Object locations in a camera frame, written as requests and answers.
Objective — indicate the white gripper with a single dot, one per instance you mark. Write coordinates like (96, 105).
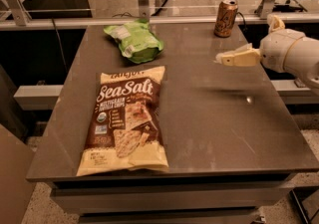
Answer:
(276, 52)

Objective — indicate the orange soda can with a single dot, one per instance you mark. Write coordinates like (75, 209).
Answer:
(226, 15)

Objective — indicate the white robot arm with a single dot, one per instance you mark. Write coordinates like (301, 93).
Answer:
(302, 61)

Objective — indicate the green snack bag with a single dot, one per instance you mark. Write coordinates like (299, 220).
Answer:
(136, 41)

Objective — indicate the brown sea salt chip bag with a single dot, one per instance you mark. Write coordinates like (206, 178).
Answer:
(124, 132)

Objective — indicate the grey table drawer unit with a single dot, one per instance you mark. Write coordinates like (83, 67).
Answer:
(196, 200)

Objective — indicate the left metal rail bracket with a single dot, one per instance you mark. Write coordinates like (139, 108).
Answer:
(20, 15)

